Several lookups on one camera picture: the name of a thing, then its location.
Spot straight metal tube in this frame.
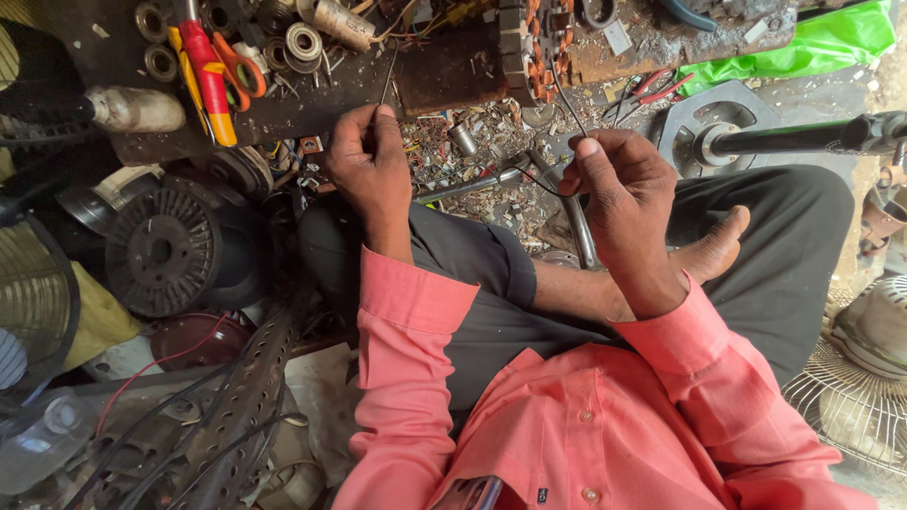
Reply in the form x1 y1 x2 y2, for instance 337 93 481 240
415 152 532 207

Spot small red handled pliers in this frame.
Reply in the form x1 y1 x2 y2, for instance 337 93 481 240
602 68 696 123

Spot perforated rusty metal strip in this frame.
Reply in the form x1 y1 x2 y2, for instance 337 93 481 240
170 287 316 510

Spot yellow cloth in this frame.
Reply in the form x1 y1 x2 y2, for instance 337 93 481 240
62 261 143 371

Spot grey fan base plate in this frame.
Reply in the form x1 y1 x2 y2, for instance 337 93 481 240
653 80 784 179

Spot maroon bowl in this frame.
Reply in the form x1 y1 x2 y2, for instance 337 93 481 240
150 313 250 374

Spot beige cylindrical capacitor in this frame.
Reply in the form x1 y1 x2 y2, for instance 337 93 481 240
296 0 377 53

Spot large white-rimmed ball bearing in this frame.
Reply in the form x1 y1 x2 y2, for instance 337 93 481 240
285 22 325 75

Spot small metal cylinder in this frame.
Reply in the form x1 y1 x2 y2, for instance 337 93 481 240
448 121 480 157

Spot person's bare foot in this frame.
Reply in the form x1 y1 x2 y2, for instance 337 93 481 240
667 204 752 286

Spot white fan motor housing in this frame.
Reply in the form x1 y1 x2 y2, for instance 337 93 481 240
829 275 907 381

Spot green plastic bag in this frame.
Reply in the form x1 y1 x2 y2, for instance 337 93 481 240
675 0 898 98

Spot thin black wire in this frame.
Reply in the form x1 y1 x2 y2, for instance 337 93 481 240
378 41 592 199

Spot person's right hand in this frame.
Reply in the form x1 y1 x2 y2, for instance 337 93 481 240
558 129 683 286

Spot black trousers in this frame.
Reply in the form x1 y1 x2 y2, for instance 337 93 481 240
298 164 856 433

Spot motor stator with copper windings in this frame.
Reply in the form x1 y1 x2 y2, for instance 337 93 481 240
496 0 576 109

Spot orange handled scissors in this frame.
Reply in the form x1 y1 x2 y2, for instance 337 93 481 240
211 31 268 113

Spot dark wire fan guard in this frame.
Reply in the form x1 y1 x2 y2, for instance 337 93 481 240
0 211 82 408

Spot rusty wooden work board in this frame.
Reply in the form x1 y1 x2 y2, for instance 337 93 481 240
67 0 800 167

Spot person's left hand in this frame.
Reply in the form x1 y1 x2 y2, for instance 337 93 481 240
325 104 416 243

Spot blue handled pliers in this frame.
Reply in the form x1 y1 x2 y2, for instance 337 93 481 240
658 0 721 34

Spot pink shirt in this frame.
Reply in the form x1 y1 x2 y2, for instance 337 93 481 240
330 244 880 510

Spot dirty white plastic bottle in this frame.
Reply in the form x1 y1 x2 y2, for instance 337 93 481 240
84 85 187 134

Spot black ribbed motor rotor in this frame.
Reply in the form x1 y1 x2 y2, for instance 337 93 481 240
105 186 225 320

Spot black fan stand pole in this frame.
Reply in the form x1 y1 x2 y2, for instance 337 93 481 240
698 111 907 158

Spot red wire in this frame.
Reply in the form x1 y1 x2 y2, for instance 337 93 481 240
94 312 231 439

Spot curved metal tube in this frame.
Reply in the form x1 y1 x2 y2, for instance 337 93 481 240
528 149 602 272

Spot yellow handled tool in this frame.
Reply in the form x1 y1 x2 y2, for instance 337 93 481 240
167 27 214 137

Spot steel ball bearing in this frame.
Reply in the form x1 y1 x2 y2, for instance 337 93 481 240
134 2 170 45
144 44 180 83

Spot white wire fan guard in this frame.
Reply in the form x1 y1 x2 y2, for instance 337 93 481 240
781 283 907 484

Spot red and yellow handled pliers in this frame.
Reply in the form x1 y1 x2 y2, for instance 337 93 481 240
172 0 239 148

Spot phone in shirt pocket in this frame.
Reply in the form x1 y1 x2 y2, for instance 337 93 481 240
431 475 505 510

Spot heap of wire scraps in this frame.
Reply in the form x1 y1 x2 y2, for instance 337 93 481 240
283 71 681 256

